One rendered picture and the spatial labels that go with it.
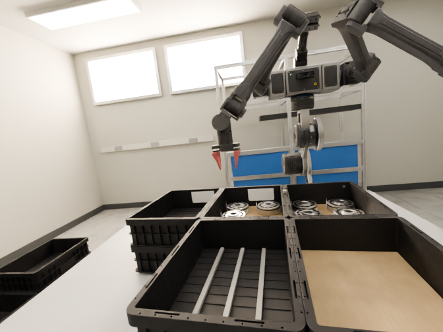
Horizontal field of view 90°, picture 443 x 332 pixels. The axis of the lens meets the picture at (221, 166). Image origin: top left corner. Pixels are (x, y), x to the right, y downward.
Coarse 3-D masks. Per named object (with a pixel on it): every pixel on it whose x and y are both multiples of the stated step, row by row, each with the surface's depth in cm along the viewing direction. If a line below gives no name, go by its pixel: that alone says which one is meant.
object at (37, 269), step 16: (48, 240) 156; (64, 240) 156; (80, 240) 155; (32, 256) 143; (48, 256) 154; (64, 256) 134; (80, 256) 147; (0, 272) 125; (16, 272) 119; (32, 272) 117; (48, 272) 124; (64, 272) 133; (0, 288) 122; (16, 288) 121; (32, 288) 119
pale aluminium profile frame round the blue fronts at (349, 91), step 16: (336, 48) 248; (240, 64) 263; (320, 64) 312; (224, 80) 335; (224, 96) 336; (336, 96) 317; (288, 112) 266; (288, 128) 271; (224, 160) 286; (256, 176) 282; (272, 176) 279; (288, 176) 276
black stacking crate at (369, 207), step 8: (320, 184) 102; (328, 184) 101; (336, 184) 100; (344, 184) 100; (296, 192) 105; (304, 192) 104; (312, 192) 103; (320, 192) 102; (328, 192) 102; (336, 192) 101; (344, 192) 100; (352, 192) 96; (360, 192) 87; (296, 200) 106; (312, 200) 104; (320, 200) 103; (352, 200) 97; (360, 200) 88; (368, 200) 80; (360, 208) 88; (368, 208) 80; (376, 208) 73
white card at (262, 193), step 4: (260, 188) 108; (264, 188) 108; (268, 188) 107; (272, 188) 107; (248, 192) 110; (252, 192) 110; (256, 192) 109; (260, 192) 109; (264, 192) 108; (268, 192) 108; (272, 192) 107; (252, 196) 110; (256, 196) 109; (260, 196) 109; (264, 196) 109; (268, 196) 108; (272, 196) 108; (252, 200) 110; (256, 200) 110
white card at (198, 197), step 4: (192, 192) 117; (196, 192) 116; (200, 192) 116; (204, 192) 115; (208, 192) 115; (212, 192) 114; (192, 196) 117; (196, 196) 117; (200, 196) 116; (204, 196) 116; (208, 196) 115; (212, 196) 115; (192, 200) 118; (196, 200) 117; (200, 200) 117; (204, 200) 116; (208, 200) 116
